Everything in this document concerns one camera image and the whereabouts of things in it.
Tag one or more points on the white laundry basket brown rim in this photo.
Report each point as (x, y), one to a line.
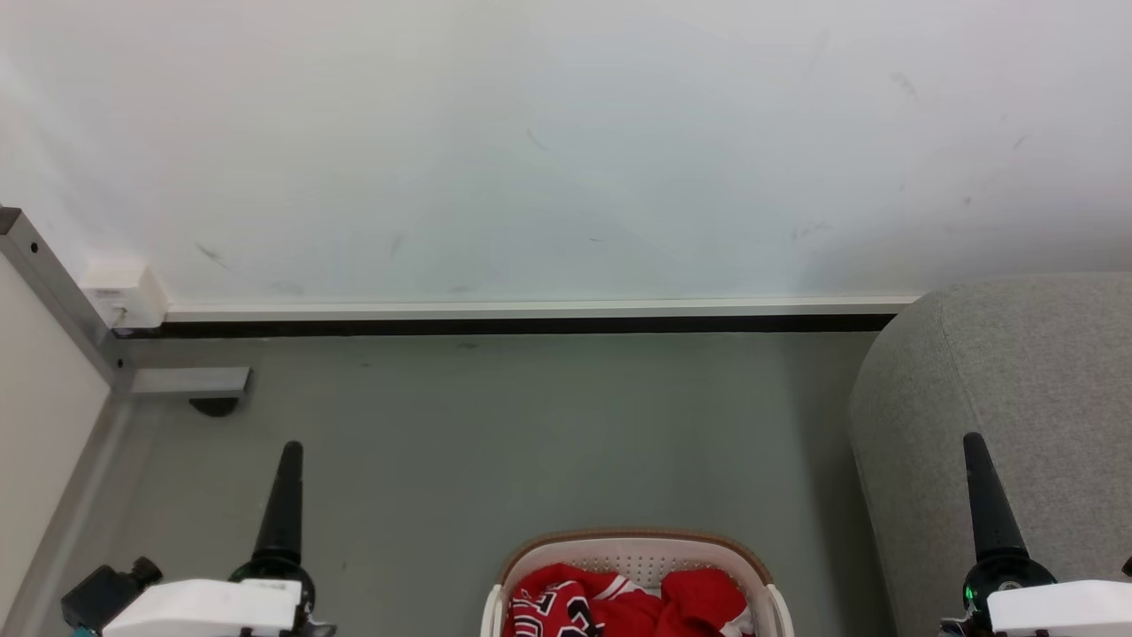
(637, 550)

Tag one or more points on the white partition panel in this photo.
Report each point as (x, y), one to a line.
(40, 425)

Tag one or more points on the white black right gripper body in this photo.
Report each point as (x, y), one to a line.
(1061, 610)

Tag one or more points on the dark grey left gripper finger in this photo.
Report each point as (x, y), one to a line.
(281, 513)

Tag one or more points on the black skirting strip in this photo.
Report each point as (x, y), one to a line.
(531, 326)

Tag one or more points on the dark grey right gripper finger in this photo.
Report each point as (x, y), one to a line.
(992, 513)

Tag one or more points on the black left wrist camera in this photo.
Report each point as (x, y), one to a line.
(102, 594)

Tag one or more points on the grey upholstered seat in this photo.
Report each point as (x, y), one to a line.
(1044, 380)

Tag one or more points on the white junction box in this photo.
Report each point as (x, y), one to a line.
(124, 287)

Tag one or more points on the red jersey with white stripes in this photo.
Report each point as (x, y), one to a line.
(553, 606)

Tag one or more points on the black round foot pad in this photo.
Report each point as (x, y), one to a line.
(214, 406)

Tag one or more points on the grey metal foot bar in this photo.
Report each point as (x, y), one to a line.
(190, 381)

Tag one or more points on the grey metal frame post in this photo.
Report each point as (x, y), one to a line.
(53, 283)

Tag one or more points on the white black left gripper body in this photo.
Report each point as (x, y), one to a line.
(203, 610)

